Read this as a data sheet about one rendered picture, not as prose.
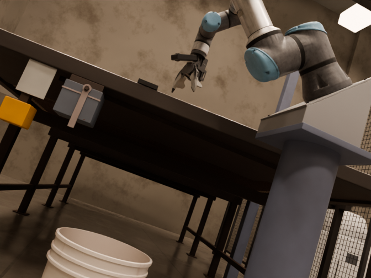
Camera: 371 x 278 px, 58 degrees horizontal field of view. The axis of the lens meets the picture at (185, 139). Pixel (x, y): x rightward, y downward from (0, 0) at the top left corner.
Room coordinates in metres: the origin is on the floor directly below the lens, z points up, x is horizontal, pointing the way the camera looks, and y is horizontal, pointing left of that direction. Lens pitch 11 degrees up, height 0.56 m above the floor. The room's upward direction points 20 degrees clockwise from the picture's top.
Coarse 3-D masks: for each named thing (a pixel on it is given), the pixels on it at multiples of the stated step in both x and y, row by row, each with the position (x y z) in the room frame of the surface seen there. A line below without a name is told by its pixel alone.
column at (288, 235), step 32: (288, 128) 0.91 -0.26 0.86; (288, 160) 0.96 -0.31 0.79; (320, 160) 0.92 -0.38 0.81; (352, 160) 0.96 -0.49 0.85; (288, 192) 0.94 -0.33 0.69; (320, 192) 0.93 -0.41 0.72; (288, 224) 0.93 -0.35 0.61; (320, 224) 0.94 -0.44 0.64; (256, 256) 0.98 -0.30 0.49; (288, 256) 0.92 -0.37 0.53
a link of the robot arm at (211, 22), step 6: (210, 12) 1.27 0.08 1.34; (222, 12) 1.30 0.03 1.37; (204, 18) 1.28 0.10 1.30; (210, 18) 1.27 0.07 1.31; (216, 18) 1.27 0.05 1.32; (222, 18) 1.29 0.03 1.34; (204, 24) 1.29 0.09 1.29; (210, 24) 1.27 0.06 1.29; (216, 24) 1.27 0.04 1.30; (222, 24) 1.30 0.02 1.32; (228, 24) 1.31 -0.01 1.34; (204, 30) 1.32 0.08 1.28; (210, 30) 1.30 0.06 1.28; (216, 30) 1.32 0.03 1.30; (204, 36) 1.37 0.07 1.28; (210, 36) 1.36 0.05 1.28
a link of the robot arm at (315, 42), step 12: (300, 24) 0.93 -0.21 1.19; (312, 24) 0.92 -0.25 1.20; (300, 36) 0.93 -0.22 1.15; (312, 36) 0.92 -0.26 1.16; (324, 36) 0.93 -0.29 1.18; (300, 48) 0.92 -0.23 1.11; (312, 48) 0.93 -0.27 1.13; (324, 48) 0.93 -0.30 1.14; (312, 60) 0.94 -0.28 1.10; (324, 60) 0.93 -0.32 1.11
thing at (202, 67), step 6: (192, 54) 1.42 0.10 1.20; (198, 54) 1.41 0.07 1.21; (204, 54) 1.40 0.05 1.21; (198, 60) 1.41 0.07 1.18; (204, 60) 1.43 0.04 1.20; (186, 66) 1.42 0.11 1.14; (192, 66) 1.39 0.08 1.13; (198, 66) 1.40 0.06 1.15; (204, 66) 1.44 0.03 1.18; (186, 72) 1.41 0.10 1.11; (198, 72) 1.42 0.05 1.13; (204, 72) 1.43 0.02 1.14; (198, 78) 1.43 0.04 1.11
